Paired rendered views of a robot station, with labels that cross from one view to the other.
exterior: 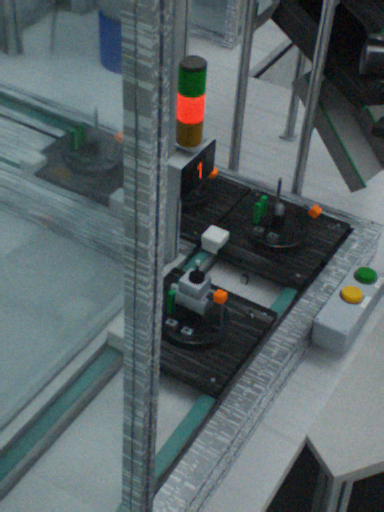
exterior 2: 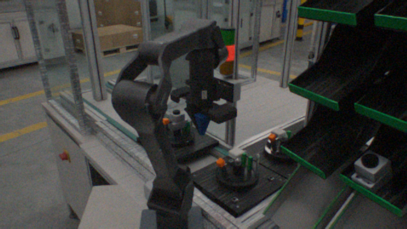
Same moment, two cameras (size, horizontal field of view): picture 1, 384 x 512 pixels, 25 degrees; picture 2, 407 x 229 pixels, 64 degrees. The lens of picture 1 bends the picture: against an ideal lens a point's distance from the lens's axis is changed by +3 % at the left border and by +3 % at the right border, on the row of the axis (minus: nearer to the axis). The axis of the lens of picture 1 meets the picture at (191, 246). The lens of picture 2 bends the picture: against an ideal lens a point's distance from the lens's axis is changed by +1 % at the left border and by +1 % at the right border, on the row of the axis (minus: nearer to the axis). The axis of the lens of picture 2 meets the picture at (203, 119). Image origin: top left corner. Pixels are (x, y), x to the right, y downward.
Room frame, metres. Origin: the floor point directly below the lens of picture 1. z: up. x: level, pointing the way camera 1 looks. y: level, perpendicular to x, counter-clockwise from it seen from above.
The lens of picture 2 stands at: (1.67, -1.04, 1.61)
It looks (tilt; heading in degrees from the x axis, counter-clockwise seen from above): 26 degrees down; 111
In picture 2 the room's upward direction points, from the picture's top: straight up
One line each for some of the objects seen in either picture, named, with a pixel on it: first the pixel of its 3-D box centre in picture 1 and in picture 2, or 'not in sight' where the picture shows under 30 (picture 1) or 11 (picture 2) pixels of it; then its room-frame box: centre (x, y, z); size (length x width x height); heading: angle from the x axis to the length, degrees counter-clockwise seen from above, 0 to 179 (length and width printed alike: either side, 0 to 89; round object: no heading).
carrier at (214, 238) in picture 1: (278, 217); (237, 166); (1.47, -0.18, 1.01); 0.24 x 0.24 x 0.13; 61
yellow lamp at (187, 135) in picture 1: (189, 128); (226, 66); (1.36, 0.02, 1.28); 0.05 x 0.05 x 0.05
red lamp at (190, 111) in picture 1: (190, 104); (227, 51); (1.36, 0.02, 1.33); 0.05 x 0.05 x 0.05
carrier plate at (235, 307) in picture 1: (193, 327); (177, 141); (1.17, -0.01, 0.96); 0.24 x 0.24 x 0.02; 61
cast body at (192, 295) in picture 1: (191, 286); (178, 118); (1.18, -0.01, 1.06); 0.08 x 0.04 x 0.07; 61
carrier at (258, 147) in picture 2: (180, 179); (284, 142); (1.59, 0.03, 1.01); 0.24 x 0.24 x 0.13; 61
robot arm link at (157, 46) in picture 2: not in sight; (175, 57); (1.41, -0.50, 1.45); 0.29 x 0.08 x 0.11; 87
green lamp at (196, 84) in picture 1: (192, 78); (227, 37); (1.36, 0.02, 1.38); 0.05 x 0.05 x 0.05
